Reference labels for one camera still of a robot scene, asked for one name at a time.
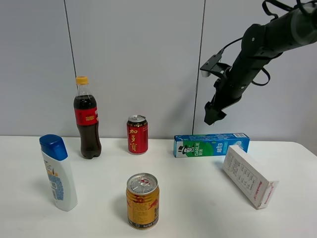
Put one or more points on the white shampoo bottle blue cap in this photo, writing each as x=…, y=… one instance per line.
x=59, y=171

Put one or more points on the red herbal tea can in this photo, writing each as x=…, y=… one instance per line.
x=137, y=134

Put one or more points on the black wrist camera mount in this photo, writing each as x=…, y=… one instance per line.
x=213, y=66

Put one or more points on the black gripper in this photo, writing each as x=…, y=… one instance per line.
x=229, y=90

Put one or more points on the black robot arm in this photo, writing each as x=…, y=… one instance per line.
x=260, y=44

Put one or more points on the cola bottle yellow cap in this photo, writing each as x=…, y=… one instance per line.
x=87, y=120

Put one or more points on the white Snowhite box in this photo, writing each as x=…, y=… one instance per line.
x=254, y=180

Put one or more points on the Darlie toothpaste box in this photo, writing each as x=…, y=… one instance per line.
x=202, y=145

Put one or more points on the gold Red Bull can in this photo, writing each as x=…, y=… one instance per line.
x=142, y=197

